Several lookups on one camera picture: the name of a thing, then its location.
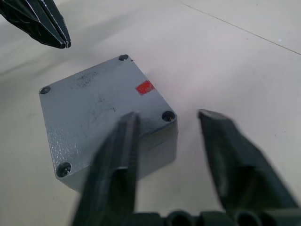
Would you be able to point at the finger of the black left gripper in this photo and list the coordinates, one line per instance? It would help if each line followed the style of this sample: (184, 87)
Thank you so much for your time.
(28, 21)
(57, 22)

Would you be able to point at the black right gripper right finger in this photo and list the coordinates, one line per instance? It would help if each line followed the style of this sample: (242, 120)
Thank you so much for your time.
(244, 169)

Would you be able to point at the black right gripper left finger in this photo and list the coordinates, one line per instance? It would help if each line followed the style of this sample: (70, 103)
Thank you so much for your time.
(110, 179)

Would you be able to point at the small lid screw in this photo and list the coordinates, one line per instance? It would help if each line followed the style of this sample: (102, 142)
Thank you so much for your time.
(65, 170)
(169, 117)

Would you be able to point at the grey metal box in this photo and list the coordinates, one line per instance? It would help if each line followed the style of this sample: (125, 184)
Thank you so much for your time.
(157, 153)

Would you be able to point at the grey metal box lid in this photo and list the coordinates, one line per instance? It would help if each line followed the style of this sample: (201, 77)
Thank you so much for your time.
(94, 103)

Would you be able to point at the red sticker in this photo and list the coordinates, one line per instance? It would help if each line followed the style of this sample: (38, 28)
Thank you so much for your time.
(145, 88)

